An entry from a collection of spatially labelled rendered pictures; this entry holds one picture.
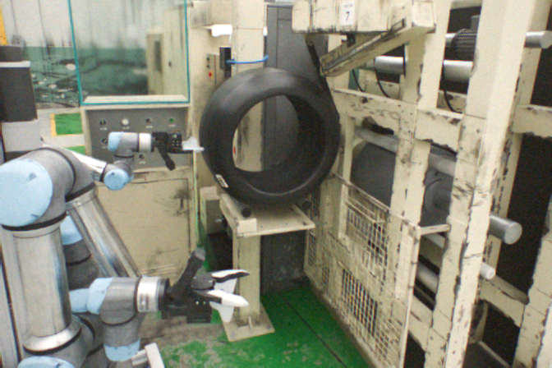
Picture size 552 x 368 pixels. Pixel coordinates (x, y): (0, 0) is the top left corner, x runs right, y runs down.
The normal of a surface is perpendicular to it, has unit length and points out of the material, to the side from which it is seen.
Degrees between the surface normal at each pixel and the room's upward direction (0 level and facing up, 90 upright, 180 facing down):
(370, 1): 90
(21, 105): 90
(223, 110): 66
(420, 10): 72
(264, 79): 44
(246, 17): 90
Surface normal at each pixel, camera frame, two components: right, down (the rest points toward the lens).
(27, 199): 0.02, 0.15
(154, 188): 0.32, 0.27
